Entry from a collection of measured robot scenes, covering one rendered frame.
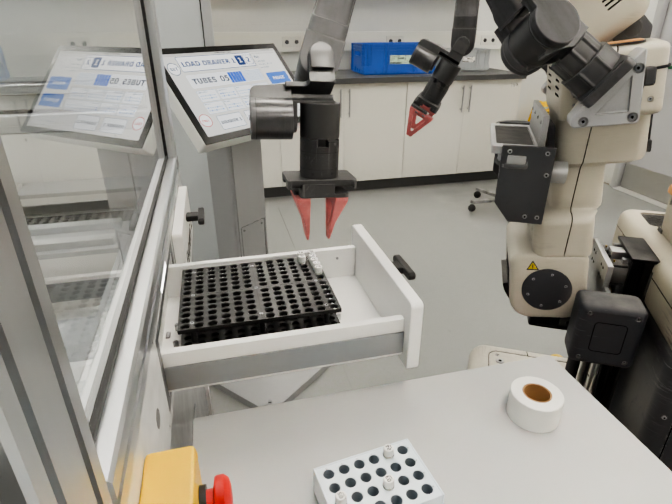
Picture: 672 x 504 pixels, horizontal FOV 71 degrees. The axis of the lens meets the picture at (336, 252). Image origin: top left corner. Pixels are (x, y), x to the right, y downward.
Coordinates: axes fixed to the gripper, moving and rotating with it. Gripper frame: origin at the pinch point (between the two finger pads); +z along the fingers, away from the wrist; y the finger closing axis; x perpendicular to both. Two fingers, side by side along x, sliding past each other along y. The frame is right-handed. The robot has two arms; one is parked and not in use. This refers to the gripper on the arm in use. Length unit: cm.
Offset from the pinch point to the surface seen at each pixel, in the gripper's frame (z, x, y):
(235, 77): -19, 93, -8
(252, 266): 7.0, 4.4, -10.0
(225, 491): 10.2, -36.4, -15.4
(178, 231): 4.1, 15.5, -22.1
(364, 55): -29, 307, 98
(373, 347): 11.8, -15.1, 5.1
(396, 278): 4.0, -9.8, 9.7
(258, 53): -26, 107, 1
